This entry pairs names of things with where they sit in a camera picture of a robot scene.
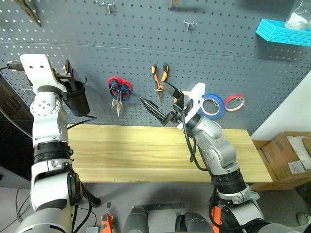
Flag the black table leg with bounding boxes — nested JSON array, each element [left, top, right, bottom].
[[80, 182, 102, 207]]

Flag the cyan plastic bin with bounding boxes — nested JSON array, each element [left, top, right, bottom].
[[255, 18, 311, 47]]

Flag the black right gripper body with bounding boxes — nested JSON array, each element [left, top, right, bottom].
[[161, 103, 187, 127]]

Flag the black table crossbar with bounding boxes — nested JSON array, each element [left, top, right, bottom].
[[145, 203, 185, 211]]

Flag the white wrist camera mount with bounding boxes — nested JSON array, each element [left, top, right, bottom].
[[177, 82, 207, 129], [19, 53, 68, 94]]

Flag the black hanging cup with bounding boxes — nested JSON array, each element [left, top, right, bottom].
[[63, 77, 90, 117]]

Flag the cardboard box with labels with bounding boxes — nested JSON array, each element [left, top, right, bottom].
[[262, 132, 311, 182]]

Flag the red tape roll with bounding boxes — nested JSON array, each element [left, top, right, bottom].
[[225, 94, 245, 113]]

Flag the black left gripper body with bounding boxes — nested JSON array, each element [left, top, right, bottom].
[[51, 69, 74, 82]]

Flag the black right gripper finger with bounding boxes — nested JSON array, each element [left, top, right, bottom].
[[138, 96, 170, 120], [160, 81, 185, 104]]

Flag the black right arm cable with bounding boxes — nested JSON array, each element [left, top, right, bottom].
[[181, 116, 207, 172]]

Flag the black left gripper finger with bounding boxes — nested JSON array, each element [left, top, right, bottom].
[[65, 58, 74, 80], [66, 80, 77, 94]]

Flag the dark rounded shape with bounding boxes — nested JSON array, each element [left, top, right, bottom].
[[122, 206, 149, 233], [176, 212, 212, 233]]

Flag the red handled scissors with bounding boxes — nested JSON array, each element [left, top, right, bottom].
[[107, 77, 134, 109]]

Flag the clear plastic bag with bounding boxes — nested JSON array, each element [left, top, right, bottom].
[[284, 0, 311, 32]]

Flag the blue black handled scissors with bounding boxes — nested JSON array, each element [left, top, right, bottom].
[[108, 82, 132, 117]]

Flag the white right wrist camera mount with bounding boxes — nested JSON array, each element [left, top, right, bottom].
[[177, 82, 207, 129]]

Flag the blue tape roll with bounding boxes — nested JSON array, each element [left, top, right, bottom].
[[199, 93, 225, 119]]

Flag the orange black needle-nose pliers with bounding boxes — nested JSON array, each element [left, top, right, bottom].
[[150, 62, 170, 102]]

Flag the thin black floor cable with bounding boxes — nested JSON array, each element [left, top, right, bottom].
[[16, 189, 32, 224]]

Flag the grey metal pegboard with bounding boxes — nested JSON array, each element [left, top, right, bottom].
[[0, 0, 311, 136]]

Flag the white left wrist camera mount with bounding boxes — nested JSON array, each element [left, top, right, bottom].
[[19, 53, 68, 94]]

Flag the silver double pegboard hook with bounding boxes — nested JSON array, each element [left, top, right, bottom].
[[94, 0, 116, 15]]

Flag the dark cabinet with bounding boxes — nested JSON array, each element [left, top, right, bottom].
[[0, 72, 35, 182]]

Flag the open cardboard box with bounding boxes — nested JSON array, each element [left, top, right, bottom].
[[251, 139, 311, 191]]

